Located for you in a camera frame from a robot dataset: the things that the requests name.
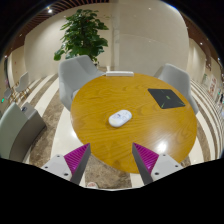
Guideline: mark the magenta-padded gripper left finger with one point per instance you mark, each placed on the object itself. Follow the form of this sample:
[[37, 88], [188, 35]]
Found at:
[[77, 159]]

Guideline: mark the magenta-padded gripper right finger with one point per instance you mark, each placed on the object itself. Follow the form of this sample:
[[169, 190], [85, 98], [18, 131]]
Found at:
[[146, 159]]

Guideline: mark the white cartoon-print computer mouse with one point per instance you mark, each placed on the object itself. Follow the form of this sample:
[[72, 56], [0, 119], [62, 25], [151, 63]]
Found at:
[[120, 118]]

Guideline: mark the black mouse pad green lines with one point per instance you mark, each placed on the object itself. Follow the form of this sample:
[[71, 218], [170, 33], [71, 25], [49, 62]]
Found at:
[[165, 98]]

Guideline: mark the grey-green upholstered armchair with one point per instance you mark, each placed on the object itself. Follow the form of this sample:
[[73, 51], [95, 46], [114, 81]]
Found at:
[[15, 133]]

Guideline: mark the light grey shell chair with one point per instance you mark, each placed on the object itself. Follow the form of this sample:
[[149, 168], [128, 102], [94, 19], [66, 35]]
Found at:
[[75, 75], [176, 78]]

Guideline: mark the white power strip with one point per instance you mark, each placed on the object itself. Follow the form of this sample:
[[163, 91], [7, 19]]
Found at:
[[120, 73]]

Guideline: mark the group of distant grey chairs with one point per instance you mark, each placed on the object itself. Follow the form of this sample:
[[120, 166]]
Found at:
[[22, 82]]

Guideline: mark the red and white poster stand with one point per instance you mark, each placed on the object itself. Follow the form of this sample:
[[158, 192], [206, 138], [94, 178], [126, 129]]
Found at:
[[212, 85]]

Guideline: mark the potted green leafy plant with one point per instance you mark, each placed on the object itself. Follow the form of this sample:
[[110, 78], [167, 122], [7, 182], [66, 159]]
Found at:
[[83, 33]]

